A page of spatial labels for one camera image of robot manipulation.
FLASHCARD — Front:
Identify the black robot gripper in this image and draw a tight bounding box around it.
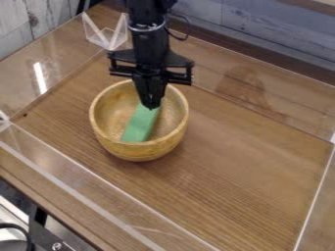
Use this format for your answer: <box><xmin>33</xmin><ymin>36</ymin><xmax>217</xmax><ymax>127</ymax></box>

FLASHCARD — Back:
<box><xmin>107</xmin><ymin>24</ymin><xmax>195</xmax><ymax>109</ymax></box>

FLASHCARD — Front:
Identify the green rectangular block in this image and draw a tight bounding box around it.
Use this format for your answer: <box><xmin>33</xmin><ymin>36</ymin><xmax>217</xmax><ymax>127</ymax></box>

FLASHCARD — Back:
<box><xmin>120</xmin><ymin>104</ymin><xmax>160</xmax><ymax>142</ymax></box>

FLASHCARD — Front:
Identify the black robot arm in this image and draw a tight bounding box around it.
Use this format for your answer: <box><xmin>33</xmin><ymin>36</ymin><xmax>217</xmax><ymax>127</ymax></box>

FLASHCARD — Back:
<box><xmin>108</xmin><ymin>0</ymin><xmax>195</xmax><ymax>109</ymax></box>

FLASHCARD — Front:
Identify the brown wooden bowl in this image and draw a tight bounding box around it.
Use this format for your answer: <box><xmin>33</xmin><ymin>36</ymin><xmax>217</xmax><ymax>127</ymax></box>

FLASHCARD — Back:
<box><xmin>89</xmin><ymin>80</ymin><xmax>189</xmax><ymax>162</ymax></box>

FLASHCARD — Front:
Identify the black cable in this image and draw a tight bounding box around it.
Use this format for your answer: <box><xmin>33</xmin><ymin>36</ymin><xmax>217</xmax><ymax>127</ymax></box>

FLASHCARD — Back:
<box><xmin>167</xmin><ymin>13</ymin><xmax>192</xmax><ymax>42</ymax></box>

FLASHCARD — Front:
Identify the clear acrylic corner bracket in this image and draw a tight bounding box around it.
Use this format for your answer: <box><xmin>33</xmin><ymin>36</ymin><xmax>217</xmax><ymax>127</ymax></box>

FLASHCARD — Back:
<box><xmin>81</xmin><ymin>13</ymin><xmax>128</xmax><ymax>51</ymax></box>

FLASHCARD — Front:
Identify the clear acrylic tray wall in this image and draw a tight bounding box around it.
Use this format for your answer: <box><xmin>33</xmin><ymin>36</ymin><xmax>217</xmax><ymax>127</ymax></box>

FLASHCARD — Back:
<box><xmin>0</xmin><ymin>19</ymin><xmax>335</xmax><ymax>251</ymax></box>

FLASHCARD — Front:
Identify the black table clamp bracket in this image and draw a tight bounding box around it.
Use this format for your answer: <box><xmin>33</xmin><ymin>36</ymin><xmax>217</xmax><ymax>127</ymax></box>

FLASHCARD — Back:
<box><xmin>29</xmin><ymin>207</ymin><xmax>94</xmax><ymax>251</ymax></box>

